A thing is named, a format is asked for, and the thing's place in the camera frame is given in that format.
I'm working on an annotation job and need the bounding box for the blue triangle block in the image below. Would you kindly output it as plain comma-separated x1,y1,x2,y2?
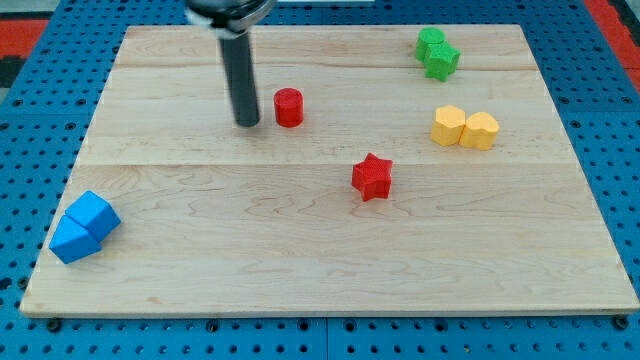
49,215,102,264

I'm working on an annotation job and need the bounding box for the green star block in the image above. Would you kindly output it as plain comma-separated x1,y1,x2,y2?
423,41,461,82

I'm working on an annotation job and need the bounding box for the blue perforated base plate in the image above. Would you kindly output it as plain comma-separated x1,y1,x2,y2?
1,1,639,359

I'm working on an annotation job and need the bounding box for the green cylinder block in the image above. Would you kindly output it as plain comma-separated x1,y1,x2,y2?
414,27,445,62

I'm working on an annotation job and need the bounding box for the red star block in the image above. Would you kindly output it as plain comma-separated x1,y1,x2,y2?
351,153,393,202

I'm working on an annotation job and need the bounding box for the yellow hexagon block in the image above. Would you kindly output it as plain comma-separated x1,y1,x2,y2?
430,105,466,146

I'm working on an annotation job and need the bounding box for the blue cube block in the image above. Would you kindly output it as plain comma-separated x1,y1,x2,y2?
65,190,121,243

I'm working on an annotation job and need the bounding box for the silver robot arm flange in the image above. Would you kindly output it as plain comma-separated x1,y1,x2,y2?
184,0,277,39

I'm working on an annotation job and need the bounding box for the red cylinder block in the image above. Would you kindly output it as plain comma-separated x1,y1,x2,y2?
273,88,304,128

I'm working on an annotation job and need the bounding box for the light wooden board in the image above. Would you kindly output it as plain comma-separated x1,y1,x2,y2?
20,25,639,319

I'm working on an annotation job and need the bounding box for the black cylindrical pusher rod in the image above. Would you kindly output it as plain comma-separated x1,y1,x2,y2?
219,33,260,128

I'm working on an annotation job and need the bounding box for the yellow heart block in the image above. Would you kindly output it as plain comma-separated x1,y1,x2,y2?
458,112,500,151

